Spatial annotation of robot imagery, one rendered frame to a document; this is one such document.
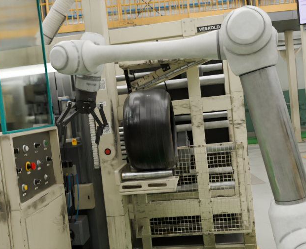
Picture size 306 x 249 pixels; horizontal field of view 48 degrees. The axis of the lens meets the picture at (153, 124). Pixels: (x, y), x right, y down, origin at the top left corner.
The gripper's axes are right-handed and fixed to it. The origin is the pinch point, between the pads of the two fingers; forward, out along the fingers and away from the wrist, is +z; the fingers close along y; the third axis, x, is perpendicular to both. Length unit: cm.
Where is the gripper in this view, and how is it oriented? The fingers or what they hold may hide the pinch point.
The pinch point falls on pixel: (81, 141)
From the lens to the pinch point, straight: 137.1
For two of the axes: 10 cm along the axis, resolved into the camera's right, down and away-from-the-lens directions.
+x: -4.6, -2.7, 8.4
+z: -1.6, 9.6, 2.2
